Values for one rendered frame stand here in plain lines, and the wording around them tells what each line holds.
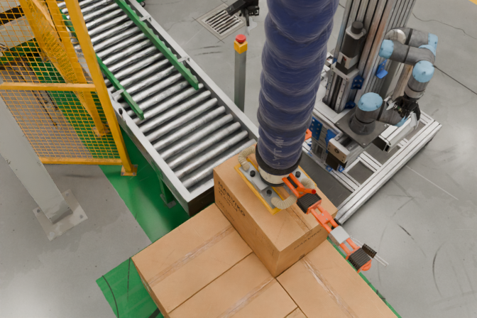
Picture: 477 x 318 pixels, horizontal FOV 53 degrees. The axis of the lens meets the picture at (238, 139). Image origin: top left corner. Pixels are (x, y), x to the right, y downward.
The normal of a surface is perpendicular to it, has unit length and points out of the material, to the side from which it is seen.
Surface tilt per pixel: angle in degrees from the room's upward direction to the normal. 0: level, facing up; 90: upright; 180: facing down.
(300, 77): 79
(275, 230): 0
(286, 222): 0
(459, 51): 0
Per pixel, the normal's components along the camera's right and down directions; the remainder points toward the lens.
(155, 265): 0.01, -0.56
